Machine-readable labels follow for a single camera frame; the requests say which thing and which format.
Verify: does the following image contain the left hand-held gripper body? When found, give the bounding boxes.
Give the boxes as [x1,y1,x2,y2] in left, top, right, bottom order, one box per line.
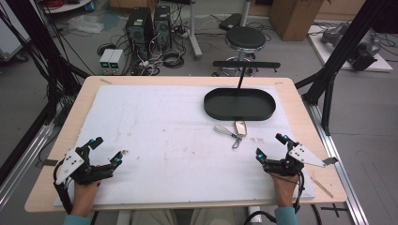
[54,143,115,186]

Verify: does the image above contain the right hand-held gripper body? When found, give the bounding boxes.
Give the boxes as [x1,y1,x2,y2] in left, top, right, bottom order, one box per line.
[262,141,328,178]

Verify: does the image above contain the keychain with beige strap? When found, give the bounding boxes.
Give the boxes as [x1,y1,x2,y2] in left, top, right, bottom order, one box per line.
[213,120,249,150]

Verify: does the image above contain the black oval tray with hanger bar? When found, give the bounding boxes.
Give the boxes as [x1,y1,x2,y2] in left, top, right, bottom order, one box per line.
[203,60,282,122]

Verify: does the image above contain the person's left hand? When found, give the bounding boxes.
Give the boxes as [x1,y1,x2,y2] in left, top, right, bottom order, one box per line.
[70,180,101,218]

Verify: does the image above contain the person's right hand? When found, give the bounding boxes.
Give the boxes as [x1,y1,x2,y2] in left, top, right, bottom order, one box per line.
[269,172,300,208]

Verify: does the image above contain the wooden table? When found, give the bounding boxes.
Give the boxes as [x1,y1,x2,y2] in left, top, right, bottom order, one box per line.
[23,75,348,214]

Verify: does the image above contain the thin wooden stick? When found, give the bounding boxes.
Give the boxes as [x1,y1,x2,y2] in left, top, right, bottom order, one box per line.
[309,175,335,200]

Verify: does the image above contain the white foam board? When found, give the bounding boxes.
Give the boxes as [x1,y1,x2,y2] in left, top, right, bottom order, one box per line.
[53,84,316,208]

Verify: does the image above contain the white power supply unit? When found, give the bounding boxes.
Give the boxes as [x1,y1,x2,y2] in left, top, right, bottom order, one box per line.
[108,49,125,75]
[99,48,115,75]

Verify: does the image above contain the person's legs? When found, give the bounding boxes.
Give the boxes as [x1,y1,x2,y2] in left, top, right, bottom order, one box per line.
[130,207,237,225]

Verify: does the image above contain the white floor board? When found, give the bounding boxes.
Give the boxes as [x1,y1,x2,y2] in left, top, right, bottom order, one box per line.
[307,24,394,73]

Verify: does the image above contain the black round stool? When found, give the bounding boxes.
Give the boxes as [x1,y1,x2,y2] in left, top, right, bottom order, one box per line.
[211,25,268,78]

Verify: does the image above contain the clear plastic bag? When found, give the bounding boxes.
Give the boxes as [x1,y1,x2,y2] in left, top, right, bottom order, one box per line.
[66,14,105,36]

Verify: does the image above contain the cardboard box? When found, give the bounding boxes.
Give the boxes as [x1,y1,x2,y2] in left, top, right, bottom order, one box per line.
[268,0,326,42]

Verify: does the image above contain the large black computer tower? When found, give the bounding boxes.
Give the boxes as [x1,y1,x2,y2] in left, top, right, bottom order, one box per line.
[125,6,155,62]

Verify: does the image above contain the grey robot device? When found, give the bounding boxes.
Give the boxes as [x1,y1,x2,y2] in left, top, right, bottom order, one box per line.
[320,22,383,72]

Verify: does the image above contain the small black computer tower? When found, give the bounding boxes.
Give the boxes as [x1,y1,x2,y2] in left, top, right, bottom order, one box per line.
[153,5,173,51]

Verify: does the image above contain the white stand leg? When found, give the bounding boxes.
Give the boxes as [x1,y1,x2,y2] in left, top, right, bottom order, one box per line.
[187,0,204,61]

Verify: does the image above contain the round white table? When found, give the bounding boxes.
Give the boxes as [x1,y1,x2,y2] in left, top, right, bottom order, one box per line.
[39,0,96,14]

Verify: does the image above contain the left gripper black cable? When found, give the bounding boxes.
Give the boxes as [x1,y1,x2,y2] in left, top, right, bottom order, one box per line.
[53,158,75,216]

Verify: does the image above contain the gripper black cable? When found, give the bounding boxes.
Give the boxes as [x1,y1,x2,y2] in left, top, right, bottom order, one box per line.
[243,171,306,225]
[53,158,75,216]

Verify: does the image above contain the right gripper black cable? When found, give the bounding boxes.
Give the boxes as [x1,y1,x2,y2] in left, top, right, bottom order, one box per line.
[243,171,306,225]

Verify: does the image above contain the aluminium rail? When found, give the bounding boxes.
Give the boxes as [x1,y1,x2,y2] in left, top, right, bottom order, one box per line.
[303,100,371,225]
[0,122,56,209]

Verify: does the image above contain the black metal frame post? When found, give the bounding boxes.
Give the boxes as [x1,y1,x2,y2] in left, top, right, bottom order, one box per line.
[295,0,398,137]
[0,0,92,188]

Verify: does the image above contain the coiled black cable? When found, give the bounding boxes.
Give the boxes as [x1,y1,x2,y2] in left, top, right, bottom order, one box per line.
[161,50,186,69]

